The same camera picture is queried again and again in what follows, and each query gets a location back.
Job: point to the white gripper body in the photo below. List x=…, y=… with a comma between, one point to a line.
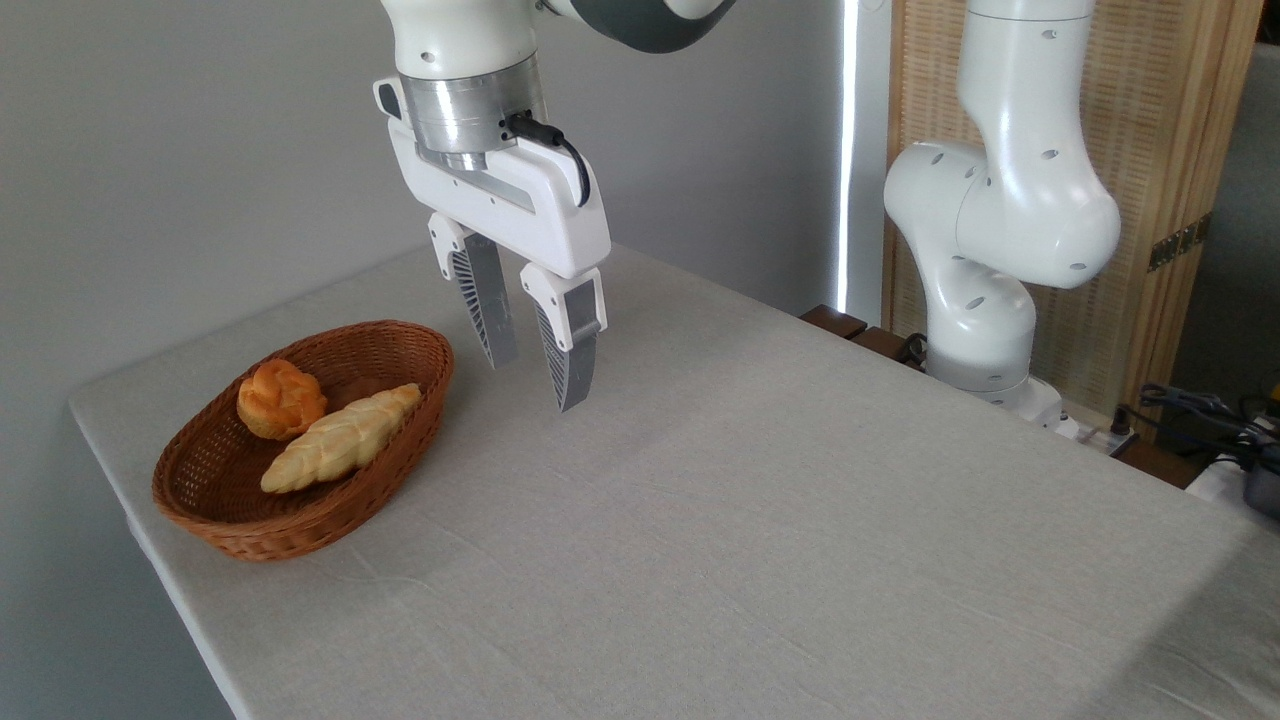
x=540, y=215

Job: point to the gripper finger white and grey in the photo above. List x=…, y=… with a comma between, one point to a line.
x=485, y=300
x=572, y=345

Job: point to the round golden bread roll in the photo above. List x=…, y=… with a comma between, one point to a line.
x=280, y=400

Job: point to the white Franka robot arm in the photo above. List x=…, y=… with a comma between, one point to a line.
x=1010, y=200

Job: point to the long braided bread loaf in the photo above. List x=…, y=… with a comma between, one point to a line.
x=345, y=438

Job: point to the beige tablecloth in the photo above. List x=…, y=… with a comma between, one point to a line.
x=760, y=520

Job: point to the dark wooden board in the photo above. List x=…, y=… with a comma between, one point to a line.
x=835, y=320

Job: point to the brown wicker basket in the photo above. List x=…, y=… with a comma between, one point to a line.
x=215, y=505

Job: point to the white power strip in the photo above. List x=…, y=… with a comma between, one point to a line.
x=1095, y=435

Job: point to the metal screen hinge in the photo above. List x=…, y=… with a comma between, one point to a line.
x=1180, y=242

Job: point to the bamboo folding screen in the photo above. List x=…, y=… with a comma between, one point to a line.
x=1170, y=120

